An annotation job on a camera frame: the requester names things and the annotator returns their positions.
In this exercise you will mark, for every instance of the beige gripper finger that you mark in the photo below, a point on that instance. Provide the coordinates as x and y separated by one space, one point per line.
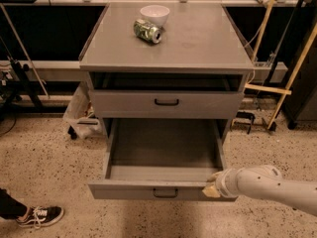
211 191

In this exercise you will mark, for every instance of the grey drawer cabinet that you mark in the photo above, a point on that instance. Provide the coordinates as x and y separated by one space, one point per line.
199 51

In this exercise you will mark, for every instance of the clear plastic bag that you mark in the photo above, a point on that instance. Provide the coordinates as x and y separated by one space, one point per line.
80 115

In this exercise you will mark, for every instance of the black and white sneaker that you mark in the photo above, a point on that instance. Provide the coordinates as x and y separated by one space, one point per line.
38 217

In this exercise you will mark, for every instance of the wooden frame stand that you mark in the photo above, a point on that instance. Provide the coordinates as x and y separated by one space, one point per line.
286 90

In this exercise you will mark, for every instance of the black tripod stand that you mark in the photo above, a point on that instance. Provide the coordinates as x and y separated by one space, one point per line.
22 77

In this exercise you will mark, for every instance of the grey top drawer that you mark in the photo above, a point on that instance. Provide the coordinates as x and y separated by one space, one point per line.
165 104

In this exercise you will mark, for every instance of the white bowl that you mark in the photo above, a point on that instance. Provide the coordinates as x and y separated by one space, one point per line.
157 14

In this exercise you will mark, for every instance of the grey drawer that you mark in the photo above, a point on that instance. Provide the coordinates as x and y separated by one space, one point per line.
160 159
165 104

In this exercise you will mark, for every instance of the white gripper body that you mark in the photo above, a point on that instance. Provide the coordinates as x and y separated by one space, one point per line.
225 183

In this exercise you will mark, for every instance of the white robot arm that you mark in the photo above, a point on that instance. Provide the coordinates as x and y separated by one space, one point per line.
266 183

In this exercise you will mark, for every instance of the crushed green soda can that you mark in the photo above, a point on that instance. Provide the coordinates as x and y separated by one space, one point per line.
147 31

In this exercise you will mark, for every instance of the black trouser leg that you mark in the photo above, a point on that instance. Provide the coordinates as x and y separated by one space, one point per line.
11 208

